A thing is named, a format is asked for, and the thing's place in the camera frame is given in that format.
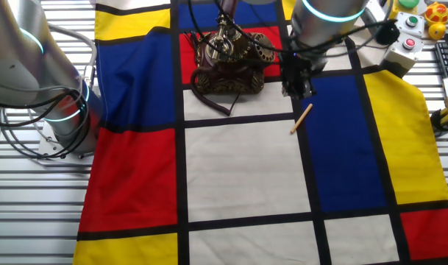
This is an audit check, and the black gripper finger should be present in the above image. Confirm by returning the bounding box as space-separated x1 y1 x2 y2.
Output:
295 79 316 100
281 77 299 98

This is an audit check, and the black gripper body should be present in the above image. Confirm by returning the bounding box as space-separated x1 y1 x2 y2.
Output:
280 50 328 85

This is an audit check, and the short wooden stick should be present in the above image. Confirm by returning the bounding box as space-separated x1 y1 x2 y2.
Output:
290 102 314 135

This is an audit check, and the antique rotary phone base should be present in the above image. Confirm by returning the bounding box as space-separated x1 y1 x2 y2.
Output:
193 31 277 96

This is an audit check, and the brass and red phone handset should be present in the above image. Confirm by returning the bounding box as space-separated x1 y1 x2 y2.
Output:
205 0 243 63

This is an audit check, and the colour block tablecloth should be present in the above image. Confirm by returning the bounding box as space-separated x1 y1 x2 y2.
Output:
72 0 448 265

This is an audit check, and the grey box with red button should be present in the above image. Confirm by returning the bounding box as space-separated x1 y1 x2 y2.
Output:
380 31 425 79

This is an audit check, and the grey box with green button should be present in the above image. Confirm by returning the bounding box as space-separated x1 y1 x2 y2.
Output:
394 11 426 38

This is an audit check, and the yellow box with green button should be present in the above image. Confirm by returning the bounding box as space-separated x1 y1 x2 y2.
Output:
387 0 420 20

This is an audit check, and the yellow and black clamp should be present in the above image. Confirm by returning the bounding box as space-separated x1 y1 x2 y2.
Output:
430 107 448 133

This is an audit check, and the orange and yellow toy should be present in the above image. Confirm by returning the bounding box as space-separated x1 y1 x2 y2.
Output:
424 1 448 27

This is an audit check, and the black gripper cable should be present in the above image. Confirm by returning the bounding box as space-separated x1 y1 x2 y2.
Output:
186 0 397 60

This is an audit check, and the wrist camera with silver bracket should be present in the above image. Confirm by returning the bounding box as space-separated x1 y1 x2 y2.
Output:
361 0 401 46

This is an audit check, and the dark coiled phone cord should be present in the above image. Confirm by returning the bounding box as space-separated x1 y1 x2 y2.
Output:
189 66 243 117

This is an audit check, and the black phone line cable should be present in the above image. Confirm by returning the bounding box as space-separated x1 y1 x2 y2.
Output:
185 31 199 51

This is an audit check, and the grey robot power cable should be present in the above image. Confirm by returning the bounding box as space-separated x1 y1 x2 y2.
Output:
46 24 99 89

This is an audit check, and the black looped cable bundle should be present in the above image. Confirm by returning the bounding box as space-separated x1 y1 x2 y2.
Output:
0 88 94 162

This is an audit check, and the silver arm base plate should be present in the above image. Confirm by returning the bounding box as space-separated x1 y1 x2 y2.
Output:
35 119 96 166

